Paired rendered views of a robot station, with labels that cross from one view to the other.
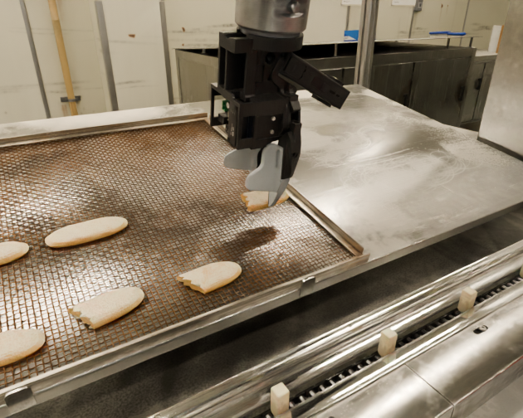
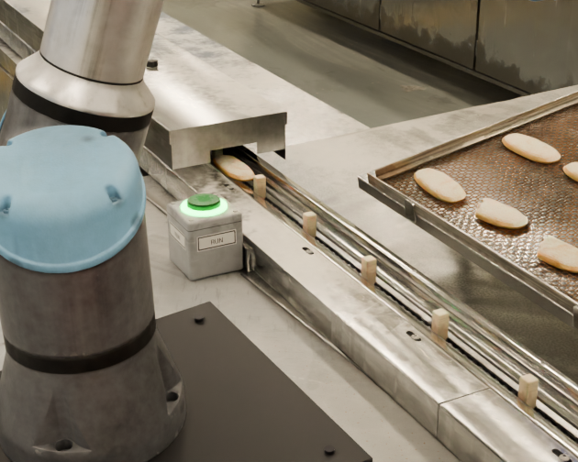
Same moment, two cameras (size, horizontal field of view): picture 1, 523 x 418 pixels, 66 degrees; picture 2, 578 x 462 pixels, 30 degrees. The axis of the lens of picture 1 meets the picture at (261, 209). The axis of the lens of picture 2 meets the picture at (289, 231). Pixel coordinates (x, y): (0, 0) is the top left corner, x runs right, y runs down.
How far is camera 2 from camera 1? 102 cm
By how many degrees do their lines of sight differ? 83
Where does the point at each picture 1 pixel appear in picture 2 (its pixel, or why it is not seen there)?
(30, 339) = (452, 193)
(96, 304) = (494, 205)
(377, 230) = not seen: outside the picture
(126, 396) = (458, 284)
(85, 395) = (457, 269)
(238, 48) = not seen: outside the picture
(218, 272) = (562, 253)
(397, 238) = not seen: outside the picture
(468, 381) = (472, 421)
